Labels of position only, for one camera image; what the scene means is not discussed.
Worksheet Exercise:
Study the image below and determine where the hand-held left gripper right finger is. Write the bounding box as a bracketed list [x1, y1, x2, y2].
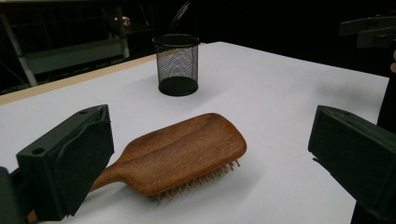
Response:
[307, 105, 396, 223]

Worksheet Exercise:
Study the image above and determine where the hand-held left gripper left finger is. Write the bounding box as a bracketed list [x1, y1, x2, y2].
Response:
[16, 104, 116, 222]

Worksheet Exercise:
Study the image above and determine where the wooden paddle hairbrush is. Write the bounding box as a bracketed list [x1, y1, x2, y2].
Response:
[90, 112, 248, 203]

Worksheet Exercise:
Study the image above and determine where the black mesh pen holder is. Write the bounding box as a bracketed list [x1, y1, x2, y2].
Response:
[151, 33, 201, 97]

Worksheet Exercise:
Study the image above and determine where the white table cover sheet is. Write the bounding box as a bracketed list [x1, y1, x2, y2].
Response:
[0, 41, 390, 224]

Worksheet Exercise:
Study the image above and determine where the white metal frame table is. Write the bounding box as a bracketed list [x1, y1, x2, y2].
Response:
[0, 12, 131, 88]

